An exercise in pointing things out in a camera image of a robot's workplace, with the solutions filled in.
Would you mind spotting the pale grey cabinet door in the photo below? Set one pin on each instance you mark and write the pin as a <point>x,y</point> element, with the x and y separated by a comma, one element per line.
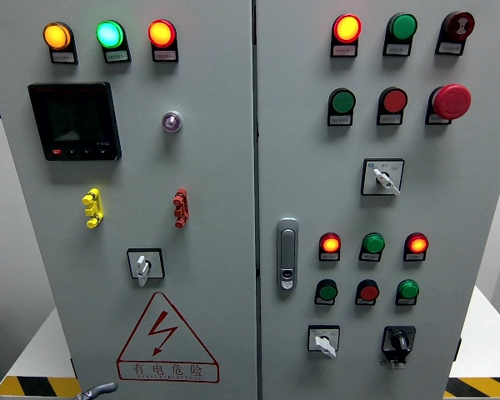
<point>216,187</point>

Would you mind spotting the large red stop button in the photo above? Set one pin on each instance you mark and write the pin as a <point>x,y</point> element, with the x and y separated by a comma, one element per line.
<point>453,102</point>

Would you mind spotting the black display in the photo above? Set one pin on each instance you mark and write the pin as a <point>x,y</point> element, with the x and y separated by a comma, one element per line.
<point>76,121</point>

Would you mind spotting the large dark green lamp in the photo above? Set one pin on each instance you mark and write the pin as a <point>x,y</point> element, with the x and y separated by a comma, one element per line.
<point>403,26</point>

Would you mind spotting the small green lamp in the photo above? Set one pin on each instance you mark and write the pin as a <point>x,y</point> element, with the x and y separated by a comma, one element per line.
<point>408,289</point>
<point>373,243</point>

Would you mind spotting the red warning triangle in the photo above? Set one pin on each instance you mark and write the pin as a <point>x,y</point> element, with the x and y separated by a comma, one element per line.
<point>168,370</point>

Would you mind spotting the large red push button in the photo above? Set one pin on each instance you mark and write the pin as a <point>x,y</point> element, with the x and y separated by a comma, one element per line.
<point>394,101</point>

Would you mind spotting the large green push button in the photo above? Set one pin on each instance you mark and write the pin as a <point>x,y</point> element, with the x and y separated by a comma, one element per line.
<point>343,101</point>

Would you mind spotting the yellow lit round lamp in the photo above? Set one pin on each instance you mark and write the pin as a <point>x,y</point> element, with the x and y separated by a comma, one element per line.
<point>56,36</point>

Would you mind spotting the small green push button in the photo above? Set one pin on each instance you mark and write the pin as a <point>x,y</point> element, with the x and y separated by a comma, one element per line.
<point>328,291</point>

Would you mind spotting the dark red buzzer lamp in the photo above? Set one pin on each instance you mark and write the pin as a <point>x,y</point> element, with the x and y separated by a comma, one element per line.
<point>460,24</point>

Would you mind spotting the small red lit lamp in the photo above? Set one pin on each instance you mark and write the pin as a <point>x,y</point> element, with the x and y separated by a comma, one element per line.
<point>330,244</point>
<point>417,244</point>

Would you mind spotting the grey cabinet door with lock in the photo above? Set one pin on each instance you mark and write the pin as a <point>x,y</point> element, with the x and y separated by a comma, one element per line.
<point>316,187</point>

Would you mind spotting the small red push button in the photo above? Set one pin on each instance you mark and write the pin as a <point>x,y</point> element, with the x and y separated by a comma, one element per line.
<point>368,292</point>

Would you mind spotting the bright green lit lamp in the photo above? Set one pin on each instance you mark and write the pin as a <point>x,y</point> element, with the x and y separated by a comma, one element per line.
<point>109,34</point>

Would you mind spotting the red lit round lamp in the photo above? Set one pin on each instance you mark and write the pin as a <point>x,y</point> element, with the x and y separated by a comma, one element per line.
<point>161,33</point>
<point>347,28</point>

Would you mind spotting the small label plate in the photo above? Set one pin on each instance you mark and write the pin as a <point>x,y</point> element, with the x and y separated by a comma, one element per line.
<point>340,120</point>
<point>364,301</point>
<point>323,301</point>
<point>396,49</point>
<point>343,50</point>
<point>449,48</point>
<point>165,55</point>
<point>404,301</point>
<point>328,257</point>
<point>63,57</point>
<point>437,118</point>
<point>117,56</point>
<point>413,257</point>
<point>389,119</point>
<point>368,257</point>

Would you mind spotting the silver door lock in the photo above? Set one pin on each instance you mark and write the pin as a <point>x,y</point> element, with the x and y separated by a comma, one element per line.
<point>287,250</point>

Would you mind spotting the white round lamp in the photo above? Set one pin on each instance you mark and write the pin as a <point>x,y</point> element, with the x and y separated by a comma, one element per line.
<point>172,121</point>

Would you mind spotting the black yellow striped tape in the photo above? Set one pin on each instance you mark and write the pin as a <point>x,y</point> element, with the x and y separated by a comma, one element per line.
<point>483,387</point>
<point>33,387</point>

